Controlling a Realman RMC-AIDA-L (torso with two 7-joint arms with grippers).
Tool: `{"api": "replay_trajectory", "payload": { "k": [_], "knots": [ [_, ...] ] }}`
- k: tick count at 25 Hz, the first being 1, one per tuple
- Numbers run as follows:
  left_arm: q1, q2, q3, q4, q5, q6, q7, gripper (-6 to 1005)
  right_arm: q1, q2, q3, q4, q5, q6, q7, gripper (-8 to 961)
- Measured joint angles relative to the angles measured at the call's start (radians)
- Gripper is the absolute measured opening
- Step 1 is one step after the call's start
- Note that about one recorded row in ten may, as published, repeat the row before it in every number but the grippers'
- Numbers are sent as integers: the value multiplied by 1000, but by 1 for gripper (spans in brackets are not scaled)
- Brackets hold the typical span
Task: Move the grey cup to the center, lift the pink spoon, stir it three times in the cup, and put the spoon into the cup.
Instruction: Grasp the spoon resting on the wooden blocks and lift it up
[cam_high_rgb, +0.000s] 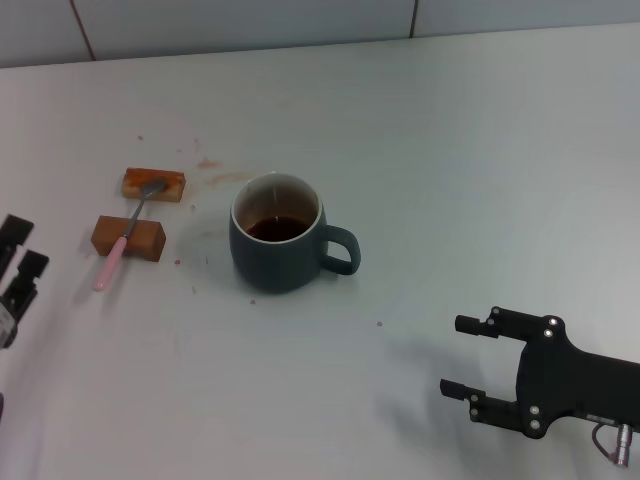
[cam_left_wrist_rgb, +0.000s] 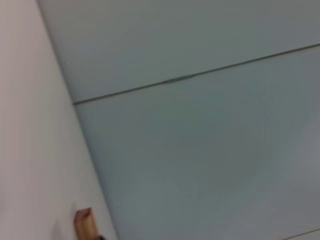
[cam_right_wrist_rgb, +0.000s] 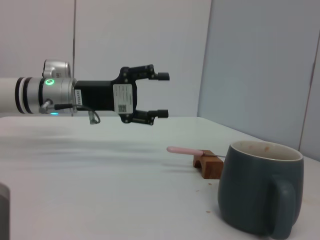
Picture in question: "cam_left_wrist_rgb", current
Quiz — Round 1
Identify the flat light wooden block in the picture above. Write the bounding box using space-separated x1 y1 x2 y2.
74 206 98 240

